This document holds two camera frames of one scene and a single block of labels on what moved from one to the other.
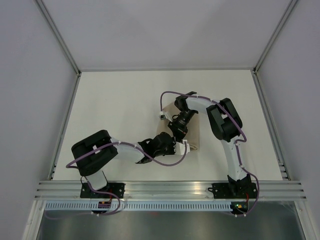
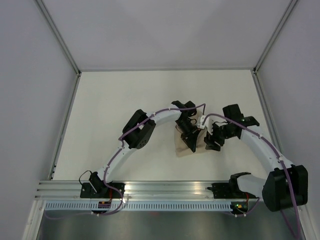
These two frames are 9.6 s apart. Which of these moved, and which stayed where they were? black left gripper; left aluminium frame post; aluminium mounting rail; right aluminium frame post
Moved: black left gripper
Stayed: aluminium mounting rail; right aluminium frame post; left aluminium frame post
